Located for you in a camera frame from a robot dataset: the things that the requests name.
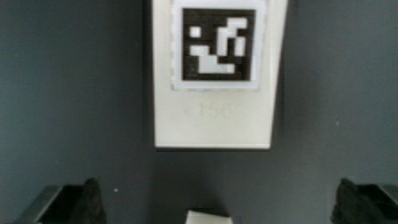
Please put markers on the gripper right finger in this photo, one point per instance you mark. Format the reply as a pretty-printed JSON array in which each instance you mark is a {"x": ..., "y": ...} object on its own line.
[{"x": 366, "y": 203}]

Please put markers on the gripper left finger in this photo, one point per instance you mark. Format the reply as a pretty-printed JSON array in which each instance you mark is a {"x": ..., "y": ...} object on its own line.
[{"x": 67, "y": 204}]

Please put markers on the white stool leg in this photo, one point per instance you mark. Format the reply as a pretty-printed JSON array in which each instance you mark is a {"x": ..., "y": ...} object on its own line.
[
  {"x": 217, "y": 47},
  {"x": 199, "y": 217}
]

